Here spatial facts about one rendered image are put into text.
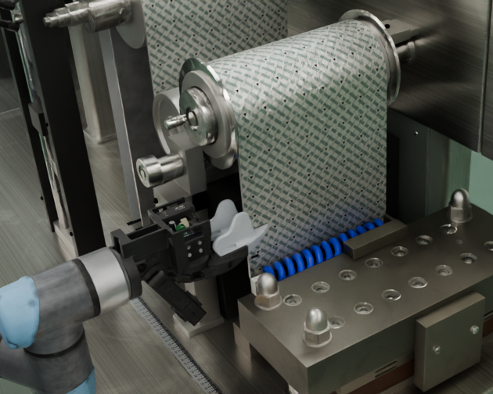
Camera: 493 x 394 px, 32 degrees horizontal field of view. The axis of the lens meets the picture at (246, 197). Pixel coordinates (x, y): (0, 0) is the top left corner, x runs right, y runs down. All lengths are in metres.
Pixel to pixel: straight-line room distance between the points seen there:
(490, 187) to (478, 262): 2.18
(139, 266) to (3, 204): 0.67
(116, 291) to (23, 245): 0.55
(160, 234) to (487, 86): 0.46
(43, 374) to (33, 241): 0.53
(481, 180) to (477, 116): 2.21
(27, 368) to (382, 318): 0.44
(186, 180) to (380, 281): 0.29
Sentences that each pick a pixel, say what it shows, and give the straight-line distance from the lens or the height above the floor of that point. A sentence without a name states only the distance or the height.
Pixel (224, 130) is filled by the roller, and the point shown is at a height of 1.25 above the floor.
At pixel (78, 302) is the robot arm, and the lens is 1.02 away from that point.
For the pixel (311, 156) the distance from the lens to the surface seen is 1.14.
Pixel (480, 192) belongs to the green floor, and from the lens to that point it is 3.32.
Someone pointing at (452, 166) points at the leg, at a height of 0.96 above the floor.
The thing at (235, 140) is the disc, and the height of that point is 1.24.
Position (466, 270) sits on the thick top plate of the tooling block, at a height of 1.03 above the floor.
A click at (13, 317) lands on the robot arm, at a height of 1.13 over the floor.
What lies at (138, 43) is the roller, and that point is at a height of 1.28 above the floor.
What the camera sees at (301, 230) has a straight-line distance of 1.19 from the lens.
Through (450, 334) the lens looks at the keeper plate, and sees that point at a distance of 1.14.
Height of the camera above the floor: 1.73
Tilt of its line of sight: 31 degrees down
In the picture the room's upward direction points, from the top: 5 degrees counter-clockwise
